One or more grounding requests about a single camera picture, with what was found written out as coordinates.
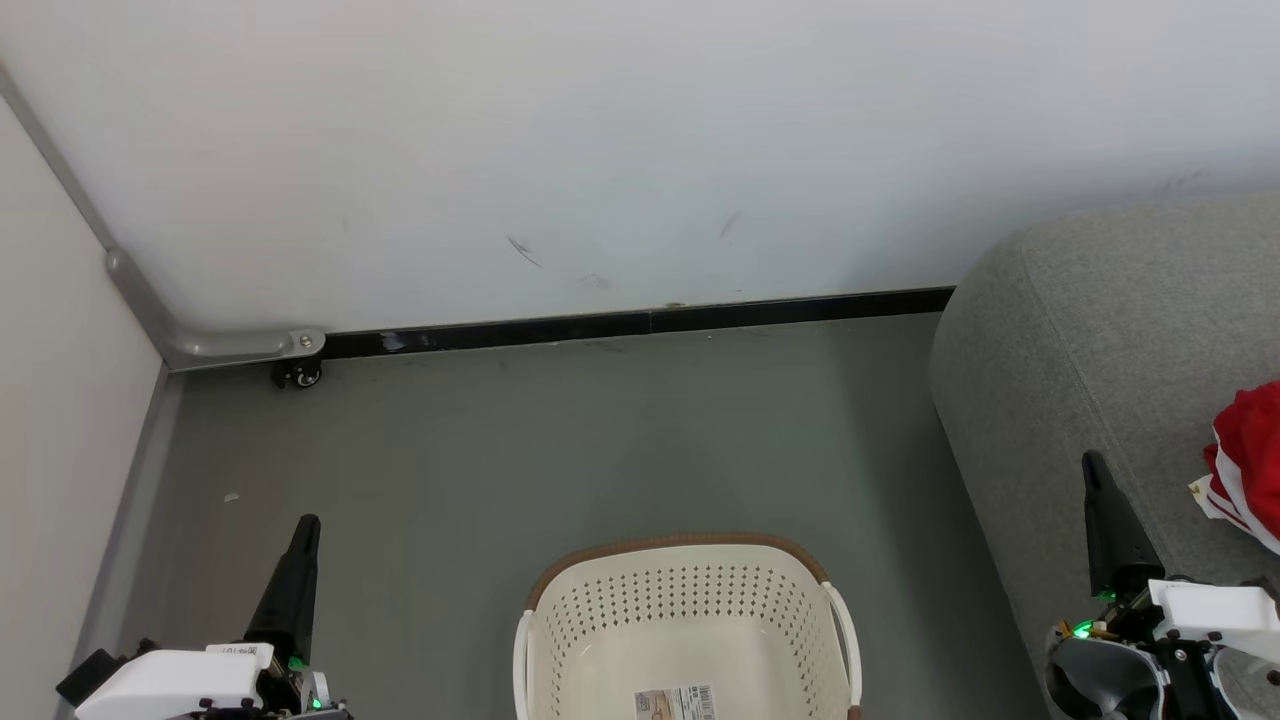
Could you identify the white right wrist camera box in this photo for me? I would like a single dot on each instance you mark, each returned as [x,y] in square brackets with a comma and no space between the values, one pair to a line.
[1215,605]

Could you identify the grey fabric sofa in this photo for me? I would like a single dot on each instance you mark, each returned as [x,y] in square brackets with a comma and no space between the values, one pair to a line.
[1080,330]

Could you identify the grey metal frame leg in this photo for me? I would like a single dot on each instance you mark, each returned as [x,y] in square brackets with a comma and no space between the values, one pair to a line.
[220,345]

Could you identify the small black caster wheel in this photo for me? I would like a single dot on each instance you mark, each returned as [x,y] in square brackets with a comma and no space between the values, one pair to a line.
[300,374]

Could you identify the paper label with barcode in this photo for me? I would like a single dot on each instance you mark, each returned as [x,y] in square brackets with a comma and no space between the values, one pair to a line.
[675,703]

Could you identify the black skirting board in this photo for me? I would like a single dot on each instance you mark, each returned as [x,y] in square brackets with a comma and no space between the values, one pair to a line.
[640,322]

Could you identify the red garment with white trim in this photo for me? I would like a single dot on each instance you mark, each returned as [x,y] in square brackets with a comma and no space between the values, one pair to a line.
[1250,450]

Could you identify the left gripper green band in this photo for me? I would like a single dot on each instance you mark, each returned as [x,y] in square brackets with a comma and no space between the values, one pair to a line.
[300,685]

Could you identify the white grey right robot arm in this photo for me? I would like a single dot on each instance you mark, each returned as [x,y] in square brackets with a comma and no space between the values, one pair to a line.
[1100,680]

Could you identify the white garment tag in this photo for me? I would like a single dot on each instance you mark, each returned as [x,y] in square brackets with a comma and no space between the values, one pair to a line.
[1200,495]

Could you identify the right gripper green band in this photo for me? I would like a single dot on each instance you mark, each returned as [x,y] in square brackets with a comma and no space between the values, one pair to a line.
[1140,610]

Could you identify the cream perforated laundry basket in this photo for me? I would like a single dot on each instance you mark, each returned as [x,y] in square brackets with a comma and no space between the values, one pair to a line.
[690,630]

